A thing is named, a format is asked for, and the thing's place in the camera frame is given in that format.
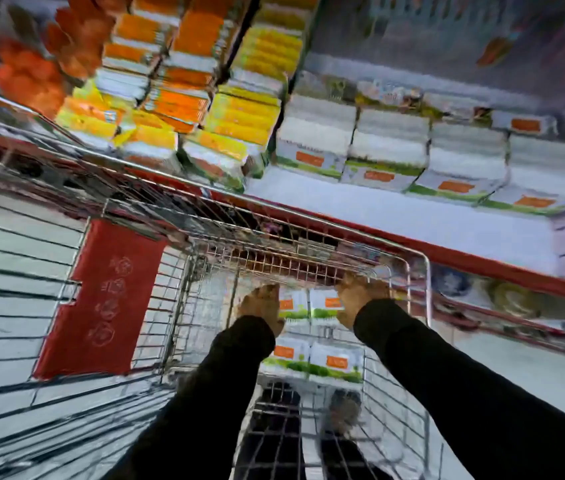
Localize small colourful printed pack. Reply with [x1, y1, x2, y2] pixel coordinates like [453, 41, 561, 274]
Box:
[356, 79, 424, 109]

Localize pile of orange bags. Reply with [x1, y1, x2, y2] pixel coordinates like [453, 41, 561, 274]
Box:
[0, 0, 115, 119]

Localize small pack with orange label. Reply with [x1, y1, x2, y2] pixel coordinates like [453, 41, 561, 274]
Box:
[490, 110, 559, 137]

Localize person's left forearm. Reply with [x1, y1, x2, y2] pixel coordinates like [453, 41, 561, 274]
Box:
[102, 316, 276, 480]

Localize white packet with orange label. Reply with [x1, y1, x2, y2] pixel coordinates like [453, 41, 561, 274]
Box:
[308, 342, 365, 385]
[278, 289, 310, 320]
[261, 336, 311, 379]
[309, 289, 345, 320]

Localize stacks of orange yellow packs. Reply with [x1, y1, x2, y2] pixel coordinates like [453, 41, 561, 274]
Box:
[55, 0, 324, 191]

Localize small pale printed pack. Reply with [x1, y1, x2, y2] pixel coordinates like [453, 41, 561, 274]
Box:
[421, 92, 492, 124]

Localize red cart seat flap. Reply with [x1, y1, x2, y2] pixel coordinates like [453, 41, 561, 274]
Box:
[32, 220, 169, 381]

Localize white red-edged store shelf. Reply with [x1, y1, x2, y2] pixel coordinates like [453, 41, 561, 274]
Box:
[0, 122, 565, 306]
[410, 289, 565, 366]

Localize person's brown shoe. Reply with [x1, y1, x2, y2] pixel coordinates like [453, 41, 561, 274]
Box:
[326, 391, 363, 436]

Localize person's right forearm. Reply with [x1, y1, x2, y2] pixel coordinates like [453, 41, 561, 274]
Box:
[353, 298, 565, 480]

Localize green and yellow round item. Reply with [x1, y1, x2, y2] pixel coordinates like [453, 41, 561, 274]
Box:
[490, 281, 543, 318]

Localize stacks of white tissue packs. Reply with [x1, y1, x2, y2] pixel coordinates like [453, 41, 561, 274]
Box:
[275, 94, 565, 216]

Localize orange hanging packet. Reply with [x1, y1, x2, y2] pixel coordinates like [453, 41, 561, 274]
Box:
[476, 37, 514, 68]

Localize person's right hand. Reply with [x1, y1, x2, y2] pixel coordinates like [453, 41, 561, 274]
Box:
[334, 272, 393, 330]

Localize small grey green pack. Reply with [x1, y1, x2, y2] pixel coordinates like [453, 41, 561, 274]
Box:
[293, 70, 359, 104]

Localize metal wire shopping cart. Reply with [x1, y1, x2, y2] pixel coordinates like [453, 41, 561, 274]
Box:
[0, 82, 434, 480]

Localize person's left hand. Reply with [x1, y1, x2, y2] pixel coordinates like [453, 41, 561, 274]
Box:
[236, 284, 286, 338]

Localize blue and white round item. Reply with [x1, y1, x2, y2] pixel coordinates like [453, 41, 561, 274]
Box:
[432, 267, 473, 300]

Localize person's black trouser legs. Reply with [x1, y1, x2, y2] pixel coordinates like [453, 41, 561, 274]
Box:
[235, 385, 394, 480]

